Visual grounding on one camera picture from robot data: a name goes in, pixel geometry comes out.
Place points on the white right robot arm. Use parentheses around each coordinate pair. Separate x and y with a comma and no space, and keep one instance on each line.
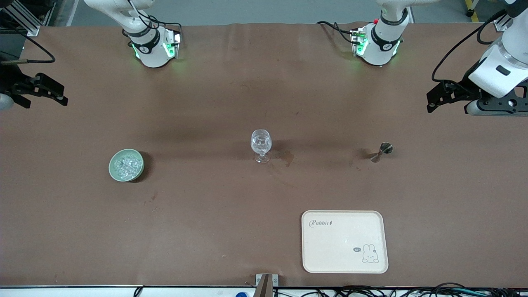
(152,53)

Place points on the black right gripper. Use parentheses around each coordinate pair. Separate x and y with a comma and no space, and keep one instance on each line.
(12,83)

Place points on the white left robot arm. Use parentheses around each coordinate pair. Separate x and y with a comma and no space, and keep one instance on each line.
(383,45)

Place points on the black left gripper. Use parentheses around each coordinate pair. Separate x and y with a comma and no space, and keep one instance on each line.
(465,88)

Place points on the brown table mat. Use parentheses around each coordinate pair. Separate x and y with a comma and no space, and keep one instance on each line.
(247,227)

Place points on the grey metal camera bracket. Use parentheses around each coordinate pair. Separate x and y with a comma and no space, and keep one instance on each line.
(266,284)

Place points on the pale green ceramic bowl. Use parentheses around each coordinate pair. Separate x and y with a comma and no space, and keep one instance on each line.
(112,171)

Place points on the cream rabbit print tray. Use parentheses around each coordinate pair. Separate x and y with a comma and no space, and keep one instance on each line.
(342,243)

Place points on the brown liquid puddle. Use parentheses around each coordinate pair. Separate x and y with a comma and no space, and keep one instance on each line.
(287,156)

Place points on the steel double jigger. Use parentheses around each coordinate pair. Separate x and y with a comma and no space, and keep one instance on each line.
(384,148)

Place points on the clear ice cubes heap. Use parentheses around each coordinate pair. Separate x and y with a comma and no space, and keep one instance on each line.
(126,165)

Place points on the clear stemmed wine glass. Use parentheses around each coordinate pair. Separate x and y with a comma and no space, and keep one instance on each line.
(261,142)

